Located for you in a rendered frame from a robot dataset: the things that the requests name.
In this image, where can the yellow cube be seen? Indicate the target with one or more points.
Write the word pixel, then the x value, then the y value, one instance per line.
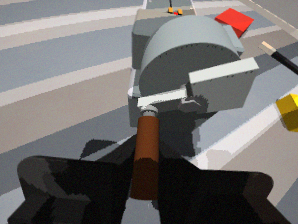
pixel 288 108

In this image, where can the red rectangular block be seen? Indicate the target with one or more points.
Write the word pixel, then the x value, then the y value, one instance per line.
pixel 238 21

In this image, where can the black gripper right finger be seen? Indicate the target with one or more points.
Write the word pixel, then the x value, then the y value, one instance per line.
pixel 182 186

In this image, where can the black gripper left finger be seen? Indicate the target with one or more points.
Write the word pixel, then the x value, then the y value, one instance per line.
pixel 105 180

